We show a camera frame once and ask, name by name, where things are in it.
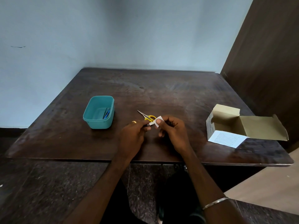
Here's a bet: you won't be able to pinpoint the person's left hand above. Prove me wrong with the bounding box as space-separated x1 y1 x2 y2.
116 120 152 162

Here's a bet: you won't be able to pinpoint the person's right hand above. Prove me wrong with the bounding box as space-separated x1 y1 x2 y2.
155 115 194 156

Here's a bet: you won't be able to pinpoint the yellow handled scissors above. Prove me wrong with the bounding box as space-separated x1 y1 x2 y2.
137 110 157 122

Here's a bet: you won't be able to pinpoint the teal plastic container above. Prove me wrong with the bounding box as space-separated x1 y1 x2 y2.
83 96 115 129

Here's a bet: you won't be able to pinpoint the white cardboard box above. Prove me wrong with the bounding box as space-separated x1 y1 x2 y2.
206 104 289 149

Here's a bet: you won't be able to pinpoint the person's right forearm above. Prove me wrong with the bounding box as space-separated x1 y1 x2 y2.
183 148 248 224

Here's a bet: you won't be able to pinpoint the person's left forearm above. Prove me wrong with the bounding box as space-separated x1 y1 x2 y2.
63 154 132 224

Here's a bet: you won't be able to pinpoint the beige board surface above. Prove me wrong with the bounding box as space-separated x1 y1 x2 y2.
224 148 299 215

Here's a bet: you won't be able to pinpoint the brown wooden cabinet panel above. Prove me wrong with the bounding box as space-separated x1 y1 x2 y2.
221 0 299 150

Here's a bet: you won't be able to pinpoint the black metal table frame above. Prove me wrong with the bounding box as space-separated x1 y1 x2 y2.
131 163 186 172

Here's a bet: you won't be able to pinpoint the silver bracelet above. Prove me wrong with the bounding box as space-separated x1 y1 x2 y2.
202 197 229 210

